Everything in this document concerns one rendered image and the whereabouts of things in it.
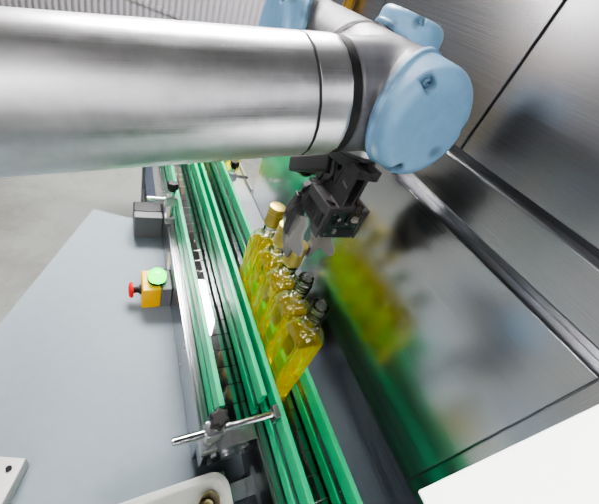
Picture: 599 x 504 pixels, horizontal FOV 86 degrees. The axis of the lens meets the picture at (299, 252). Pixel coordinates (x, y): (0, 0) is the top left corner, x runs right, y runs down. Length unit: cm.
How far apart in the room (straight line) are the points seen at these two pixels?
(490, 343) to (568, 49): 34
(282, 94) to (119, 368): 74
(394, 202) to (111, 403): 68
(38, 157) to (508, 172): 46
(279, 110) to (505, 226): 33
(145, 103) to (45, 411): 71
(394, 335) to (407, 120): 41
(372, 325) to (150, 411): 49
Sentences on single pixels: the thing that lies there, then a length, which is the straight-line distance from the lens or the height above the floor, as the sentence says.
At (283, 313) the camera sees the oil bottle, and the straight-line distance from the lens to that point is 57.
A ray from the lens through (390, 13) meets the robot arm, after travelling 41.
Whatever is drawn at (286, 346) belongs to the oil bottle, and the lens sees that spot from 57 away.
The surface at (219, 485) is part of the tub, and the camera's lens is 69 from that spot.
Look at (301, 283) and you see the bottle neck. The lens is 53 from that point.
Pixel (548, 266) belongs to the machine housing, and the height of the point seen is 136.
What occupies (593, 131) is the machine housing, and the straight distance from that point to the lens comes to 46.
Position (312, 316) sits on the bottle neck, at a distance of 51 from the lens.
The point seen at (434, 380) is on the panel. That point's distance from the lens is 53.
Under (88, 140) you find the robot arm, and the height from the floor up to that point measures 141.
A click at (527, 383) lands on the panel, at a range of 46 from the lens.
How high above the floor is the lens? 150
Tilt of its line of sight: 37 degrees down
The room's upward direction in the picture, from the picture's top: 25 degrees clockwise
